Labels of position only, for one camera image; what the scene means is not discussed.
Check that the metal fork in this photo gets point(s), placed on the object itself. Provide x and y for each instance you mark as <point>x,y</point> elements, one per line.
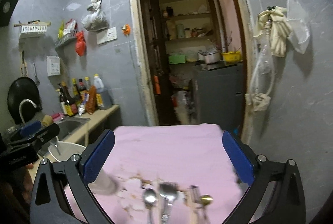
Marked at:
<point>167,192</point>

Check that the white bowl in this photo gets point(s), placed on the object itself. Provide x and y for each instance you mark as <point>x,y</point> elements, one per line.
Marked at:
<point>67,152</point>

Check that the wooden spatula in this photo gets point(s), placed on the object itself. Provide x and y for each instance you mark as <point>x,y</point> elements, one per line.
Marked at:
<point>24,65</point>

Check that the green box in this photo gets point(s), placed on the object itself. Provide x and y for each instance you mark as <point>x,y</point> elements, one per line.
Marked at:
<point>177,59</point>

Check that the orange bag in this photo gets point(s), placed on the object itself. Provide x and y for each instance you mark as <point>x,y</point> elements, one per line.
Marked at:
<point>156,86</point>

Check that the white plastic cup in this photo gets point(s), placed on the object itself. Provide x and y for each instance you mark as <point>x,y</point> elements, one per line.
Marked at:
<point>105,183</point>

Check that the metal wall shelf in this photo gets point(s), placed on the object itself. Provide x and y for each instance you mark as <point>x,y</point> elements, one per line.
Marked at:
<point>65,40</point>

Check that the metal faucet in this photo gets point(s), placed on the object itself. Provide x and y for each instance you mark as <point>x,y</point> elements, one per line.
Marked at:
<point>26,103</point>

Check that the red plastic bag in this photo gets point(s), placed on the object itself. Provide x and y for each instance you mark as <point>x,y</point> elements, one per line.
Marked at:
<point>80,44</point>

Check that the orange wall hook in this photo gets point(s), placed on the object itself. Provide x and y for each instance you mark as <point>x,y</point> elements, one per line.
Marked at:
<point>126,29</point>

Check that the worn door frame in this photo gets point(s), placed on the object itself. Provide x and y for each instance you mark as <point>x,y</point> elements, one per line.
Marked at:
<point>139,44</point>

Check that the white wall socket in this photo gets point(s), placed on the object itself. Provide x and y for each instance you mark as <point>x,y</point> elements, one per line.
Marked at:
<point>107,35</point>

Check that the yellow cap sauce bottle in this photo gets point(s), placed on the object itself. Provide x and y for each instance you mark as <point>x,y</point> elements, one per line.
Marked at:
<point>75,88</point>

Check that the yellow sponge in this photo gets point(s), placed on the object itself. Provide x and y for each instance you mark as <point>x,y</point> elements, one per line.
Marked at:
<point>48,120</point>

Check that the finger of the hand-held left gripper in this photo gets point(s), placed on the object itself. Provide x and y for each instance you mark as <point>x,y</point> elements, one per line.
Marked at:
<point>31,127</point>
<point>39,134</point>

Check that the yellow basin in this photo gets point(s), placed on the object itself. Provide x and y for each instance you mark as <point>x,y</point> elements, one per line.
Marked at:
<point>231,56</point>

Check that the grey cabinet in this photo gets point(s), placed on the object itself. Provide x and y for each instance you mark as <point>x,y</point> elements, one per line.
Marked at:
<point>218,93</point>

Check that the white wall basket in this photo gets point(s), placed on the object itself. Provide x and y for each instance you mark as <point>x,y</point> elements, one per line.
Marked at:
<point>33,29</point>

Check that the large oil jug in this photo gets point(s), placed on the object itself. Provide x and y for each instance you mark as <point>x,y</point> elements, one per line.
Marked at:
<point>102,93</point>

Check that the white wall box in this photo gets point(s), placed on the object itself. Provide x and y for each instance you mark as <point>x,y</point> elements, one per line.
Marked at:
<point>53,65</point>

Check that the wooden storage shelf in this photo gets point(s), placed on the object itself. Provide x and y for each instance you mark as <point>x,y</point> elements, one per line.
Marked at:
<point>187,15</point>

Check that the clear hanging plastic bag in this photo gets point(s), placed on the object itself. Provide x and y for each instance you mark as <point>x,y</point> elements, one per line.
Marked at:
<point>299,28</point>

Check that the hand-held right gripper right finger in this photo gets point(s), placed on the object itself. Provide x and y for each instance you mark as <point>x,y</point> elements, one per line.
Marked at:
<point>236,156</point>

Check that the black wok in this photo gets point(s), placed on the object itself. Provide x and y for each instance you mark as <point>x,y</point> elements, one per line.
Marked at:
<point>22,93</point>

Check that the clear plastic bag of goods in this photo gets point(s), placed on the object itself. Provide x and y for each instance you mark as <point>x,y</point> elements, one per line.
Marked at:
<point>95,18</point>

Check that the red cap dark bottle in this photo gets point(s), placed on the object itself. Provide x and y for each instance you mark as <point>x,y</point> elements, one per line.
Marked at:
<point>82,87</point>

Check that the pink floral cloth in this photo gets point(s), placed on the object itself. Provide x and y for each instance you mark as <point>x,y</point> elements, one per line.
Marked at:
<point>169,151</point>

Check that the beige rag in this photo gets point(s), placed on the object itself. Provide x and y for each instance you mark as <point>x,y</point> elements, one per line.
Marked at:
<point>258,103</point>

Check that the yellow snack packet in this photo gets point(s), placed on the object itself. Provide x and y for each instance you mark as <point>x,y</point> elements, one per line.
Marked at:
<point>61,30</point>

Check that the metal pot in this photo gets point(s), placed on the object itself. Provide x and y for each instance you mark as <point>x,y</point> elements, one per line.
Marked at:
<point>210,57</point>

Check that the small metal spoon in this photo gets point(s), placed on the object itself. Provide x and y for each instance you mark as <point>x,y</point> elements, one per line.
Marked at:
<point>149,196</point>

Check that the wooden chopstick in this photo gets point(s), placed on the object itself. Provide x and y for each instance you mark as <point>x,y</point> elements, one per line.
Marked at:
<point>193,200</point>

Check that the gold spoon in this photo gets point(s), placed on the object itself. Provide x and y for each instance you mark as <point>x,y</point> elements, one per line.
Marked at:
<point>206,199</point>

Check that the cream hanging towel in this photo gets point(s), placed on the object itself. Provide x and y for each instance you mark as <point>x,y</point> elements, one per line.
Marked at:
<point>277,31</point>

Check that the steel sink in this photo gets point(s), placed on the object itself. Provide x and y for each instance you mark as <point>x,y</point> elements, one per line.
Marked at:
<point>69,126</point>

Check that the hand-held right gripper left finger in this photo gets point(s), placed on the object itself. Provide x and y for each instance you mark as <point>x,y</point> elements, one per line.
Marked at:
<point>100,156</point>

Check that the small white bottle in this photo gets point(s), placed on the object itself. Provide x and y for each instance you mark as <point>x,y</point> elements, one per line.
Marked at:
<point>81,109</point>

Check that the large dark soy sauce bottle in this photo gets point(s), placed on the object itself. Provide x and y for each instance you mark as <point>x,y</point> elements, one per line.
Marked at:
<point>68,104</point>

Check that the orange seasoning packet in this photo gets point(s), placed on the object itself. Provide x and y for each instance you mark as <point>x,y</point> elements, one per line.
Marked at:
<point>91,100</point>

